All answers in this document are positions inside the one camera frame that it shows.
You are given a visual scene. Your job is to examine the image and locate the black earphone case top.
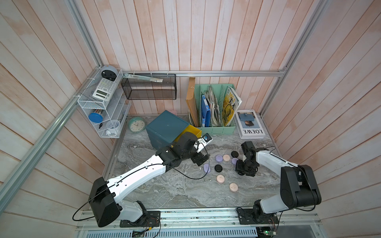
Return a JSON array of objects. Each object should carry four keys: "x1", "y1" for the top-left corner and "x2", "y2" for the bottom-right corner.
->
[{"x1": 231, "y1": 151, "x2": 239, "y2": 158}]

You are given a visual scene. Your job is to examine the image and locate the black earphone case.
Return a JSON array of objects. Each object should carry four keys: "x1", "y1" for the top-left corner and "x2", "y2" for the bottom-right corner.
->
[
  {"x1": 231, "y1": 151, "x2": 239, "y2": 158},
  {"x1": 214, "y1": 164, "x2": 223, "y2": 173}
]

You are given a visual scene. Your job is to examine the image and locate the yellow drawer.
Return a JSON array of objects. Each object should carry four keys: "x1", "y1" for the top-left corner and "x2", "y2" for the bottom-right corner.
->
[{"x1": 174, "y1": 125, "x2": 202, "y2": 142}]

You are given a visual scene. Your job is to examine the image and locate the teal drawer cabinet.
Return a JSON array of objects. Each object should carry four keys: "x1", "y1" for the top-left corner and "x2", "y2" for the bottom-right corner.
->
[{"x1": 146, "y1": 111, "x2": 190, "y2": 150}]

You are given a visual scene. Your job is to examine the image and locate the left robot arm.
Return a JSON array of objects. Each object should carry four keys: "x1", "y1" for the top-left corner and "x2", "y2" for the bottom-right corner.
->
[{"x1": 89, "y1": 132, "x2": 212, "y2": 228}]

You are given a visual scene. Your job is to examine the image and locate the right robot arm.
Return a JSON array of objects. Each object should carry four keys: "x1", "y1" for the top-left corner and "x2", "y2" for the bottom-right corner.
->
[{"x1": 235, "y1": 141, "x2": 322, "y2": 217}]

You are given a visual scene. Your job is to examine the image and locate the purple earphone case left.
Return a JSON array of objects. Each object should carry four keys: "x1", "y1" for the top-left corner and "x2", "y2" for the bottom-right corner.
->
[{"x1": 203, "y1": 164, "x2": 210, "y2": 174}]

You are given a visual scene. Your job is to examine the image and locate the purple earphone case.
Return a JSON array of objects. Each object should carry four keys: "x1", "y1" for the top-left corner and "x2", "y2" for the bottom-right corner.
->
[
  {"x1": 231, "y1": 158, "x2": 238, "y2": 165},
  {"x1": 215, "y1": 155, "x2": 223, "y2": 163},
  {"x1": 203, "y1": 164, "x2": 210, "y2": 174}
]

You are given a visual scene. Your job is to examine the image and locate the purple earphone case right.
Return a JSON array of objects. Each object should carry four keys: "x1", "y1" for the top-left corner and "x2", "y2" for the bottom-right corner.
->
[{"x1": 231, "y1": 158, "x2": 238, "y2": 165}]

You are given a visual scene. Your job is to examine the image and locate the purple earphone case top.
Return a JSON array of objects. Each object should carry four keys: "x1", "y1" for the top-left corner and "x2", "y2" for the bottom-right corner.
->
[{"x1": 215, "y1": 155, "x2": 223, "y2": 163}]

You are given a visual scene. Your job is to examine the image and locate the black earphone case centre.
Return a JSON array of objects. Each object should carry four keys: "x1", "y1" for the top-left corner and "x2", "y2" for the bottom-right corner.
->
[{"x1": 214, "y1": 164, "x2": 223, "y2": 173}]

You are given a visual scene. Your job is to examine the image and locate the pink earphone case top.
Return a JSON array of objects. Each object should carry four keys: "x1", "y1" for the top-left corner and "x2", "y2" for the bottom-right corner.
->
[{"x1": 223, "y1": 154, "x2": 231, "y2": 162}]

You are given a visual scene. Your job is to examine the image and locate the pink earphone case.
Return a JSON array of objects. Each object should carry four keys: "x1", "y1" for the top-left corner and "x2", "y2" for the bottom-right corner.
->
[
  {"x1": 216, "y1": 175, "x2": 225, "y2": 184},
  {"x1": 223, "y1": 154, "x2": 231, "y2": 162},
  {"x1": 229, "y1": 183, "x2": 239, "y2": 192}
]

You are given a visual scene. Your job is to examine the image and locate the pink earphone case bottom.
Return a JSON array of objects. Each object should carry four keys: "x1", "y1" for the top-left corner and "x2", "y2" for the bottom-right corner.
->
[{"x1": 229, "y1": 183, "x2": 239, "y2": 192}]

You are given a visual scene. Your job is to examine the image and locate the pink earphone case middle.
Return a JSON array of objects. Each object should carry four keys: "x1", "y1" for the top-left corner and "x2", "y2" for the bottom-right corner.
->
[{"x1": 216, "y1": 175, "x2": 225, "y2": 184}]

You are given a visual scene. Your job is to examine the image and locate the LOEWE book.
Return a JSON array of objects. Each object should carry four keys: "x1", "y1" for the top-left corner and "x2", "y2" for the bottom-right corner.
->
[{"x1": 235, "y1": 110, "x2": 266, "y2": 139}]

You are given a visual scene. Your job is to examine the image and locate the newspapers in organizer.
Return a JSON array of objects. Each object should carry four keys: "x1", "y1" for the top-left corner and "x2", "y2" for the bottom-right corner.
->
[{"x1": 205, "y1": 86, "x2": 223, "y2": 127}]

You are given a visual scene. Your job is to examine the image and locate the blue binder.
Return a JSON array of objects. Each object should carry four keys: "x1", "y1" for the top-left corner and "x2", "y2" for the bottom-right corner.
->
[{"x1": 201, "y1": 94, "x2": 211, "y2": 127}]

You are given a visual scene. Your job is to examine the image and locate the green file organizer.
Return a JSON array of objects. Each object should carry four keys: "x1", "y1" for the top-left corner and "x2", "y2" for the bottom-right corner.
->
[{"x1": 194, "y1": 84, "x2": 235, "y2": 135}]

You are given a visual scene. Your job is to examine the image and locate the brown envelope folder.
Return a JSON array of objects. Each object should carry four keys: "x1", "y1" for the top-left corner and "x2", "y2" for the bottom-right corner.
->
[{"x1": 186, "y1": 77, "x2": 199, "y2": 128}]

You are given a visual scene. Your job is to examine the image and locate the yellow magazine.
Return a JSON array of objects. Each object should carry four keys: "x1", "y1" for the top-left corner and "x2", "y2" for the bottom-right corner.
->
[{"x1": 221, "y1": 86, "x2": 242, "y2": 127}]

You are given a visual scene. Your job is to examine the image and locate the green alarm clock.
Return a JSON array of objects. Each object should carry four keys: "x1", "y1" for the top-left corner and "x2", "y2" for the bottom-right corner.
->
[{"x1": 128, "y1": 117, "x2": 146, "y2": 133}]

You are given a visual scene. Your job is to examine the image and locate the white cup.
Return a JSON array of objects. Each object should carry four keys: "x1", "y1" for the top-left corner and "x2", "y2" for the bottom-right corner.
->
[{"x1": 106, "y1": 120, "x2": 121, "y2": 136}]

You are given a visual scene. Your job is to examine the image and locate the black mesh basket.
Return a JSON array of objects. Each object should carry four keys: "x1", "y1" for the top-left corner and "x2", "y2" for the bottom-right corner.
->
[{"x1": 121, "y1": 73, "x2": 177, "y2": 100}]

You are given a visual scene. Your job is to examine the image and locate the blue lid jar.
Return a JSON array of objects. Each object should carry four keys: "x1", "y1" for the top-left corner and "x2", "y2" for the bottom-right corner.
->
[{"x1": 88, "y1": 109, "x2": 104, "y2": 124}]

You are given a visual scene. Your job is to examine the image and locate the ruler on basket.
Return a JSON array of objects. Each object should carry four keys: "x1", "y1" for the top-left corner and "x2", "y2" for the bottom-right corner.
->
[{"x1": 123, "y1": 73, "x2": 163, "y2": 83}]

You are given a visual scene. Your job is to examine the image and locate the white calculator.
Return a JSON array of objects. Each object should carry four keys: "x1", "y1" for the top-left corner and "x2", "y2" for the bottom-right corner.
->
[{"x1": 92, "y1": 78, "x2": 117, "y2": 101}]

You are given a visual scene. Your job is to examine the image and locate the round grey speaker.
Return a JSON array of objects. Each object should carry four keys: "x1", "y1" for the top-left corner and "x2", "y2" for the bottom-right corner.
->
[{"x1": 100, "y1": 65, "x2": 118, "y2": 81}]

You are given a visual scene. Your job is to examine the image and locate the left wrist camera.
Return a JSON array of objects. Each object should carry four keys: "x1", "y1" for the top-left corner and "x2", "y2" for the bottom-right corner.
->
[{"x1": 194, "y1": 133, "x2": 213, "y2": 152}]

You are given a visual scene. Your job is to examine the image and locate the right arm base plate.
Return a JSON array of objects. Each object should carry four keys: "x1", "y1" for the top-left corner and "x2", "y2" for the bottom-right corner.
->
[{"x1": 236, "y1": 207, "x2": 279, "y2": 225}]

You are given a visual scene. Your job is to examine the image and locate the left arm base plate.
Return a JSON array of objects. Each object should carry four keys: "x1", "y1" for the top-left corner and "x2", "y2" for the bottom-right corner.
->
[{"x1": 120, "y1": 211, "x2": 161, "y2": 228}]

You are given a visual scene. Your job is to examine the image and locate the white wire shelf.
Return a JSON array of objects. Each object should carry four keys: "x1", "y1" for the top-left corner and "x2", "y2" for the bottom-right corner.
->
[{"x1": 77, "y1": 67, "x2": 131, "y2": 138}]

